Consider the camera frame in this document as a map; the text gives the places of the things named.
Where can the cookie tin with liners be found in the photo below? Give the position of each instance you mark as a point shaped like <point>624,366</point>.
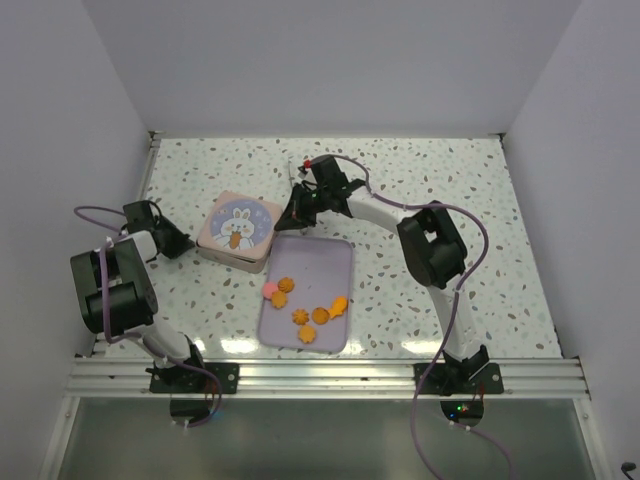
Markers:
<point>252,260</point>

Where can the orange swirl cookie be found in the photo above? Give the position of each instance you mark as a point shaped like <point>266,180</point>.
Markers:
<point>286,284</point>

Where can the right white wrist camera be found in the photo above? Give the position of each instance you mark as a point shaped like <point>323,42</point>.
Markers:
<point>305,171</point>

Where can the orange rosette cookie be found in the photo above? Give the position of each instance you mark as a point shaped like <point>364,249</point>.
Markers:
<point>300,317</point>

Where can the orange leaf cookie bottom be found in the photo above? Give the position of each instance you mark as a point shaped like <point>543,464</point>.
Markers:
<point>307,334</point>

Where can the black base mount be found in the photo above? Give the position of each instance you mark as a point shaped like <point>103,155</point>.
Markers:
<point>210,378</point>
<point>450,377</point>

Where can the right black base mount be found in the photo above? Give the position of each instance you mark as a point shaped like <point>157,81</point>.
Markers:
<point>450,377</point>

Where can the orange chip cookie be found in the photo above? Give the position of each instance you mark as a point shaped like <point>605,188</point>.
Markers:
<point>320,316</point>

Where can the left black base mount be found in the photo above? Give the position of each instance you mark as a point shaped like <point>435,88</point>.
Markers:
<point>210,378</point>

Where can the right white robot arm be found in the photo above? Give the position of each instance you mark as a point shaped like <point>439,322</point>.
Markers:
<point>433,249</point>

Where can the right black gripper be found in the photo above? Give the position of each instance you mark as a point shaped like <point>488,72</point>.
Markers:
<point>295,216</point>

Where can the orange leaf cookie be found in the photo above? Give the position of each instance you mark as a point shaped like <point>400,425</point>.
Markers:
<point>279,299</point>
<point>307,334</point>

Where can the orange fish cookie right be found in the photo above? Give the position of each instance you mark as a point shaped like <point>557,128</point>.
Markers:
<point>338,307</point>

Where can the lavender plastic tray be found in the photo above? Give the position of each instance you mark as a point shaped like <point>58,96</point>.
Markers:
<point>322,270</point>

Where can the orange leaf cookie left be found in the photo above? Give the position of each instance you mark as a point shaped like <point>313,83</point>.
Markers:
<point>279,299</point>

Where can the pink sandwich cookie left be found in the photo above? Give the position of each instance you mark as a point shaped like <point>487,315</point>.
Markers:
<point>269,289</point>

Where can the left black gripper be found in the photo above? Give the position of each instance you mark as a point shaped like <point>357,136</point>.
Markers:
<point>182,242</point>

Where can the aluminium front rail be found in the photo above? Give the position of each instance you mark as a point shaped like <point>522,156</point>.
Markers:
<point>544,379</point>

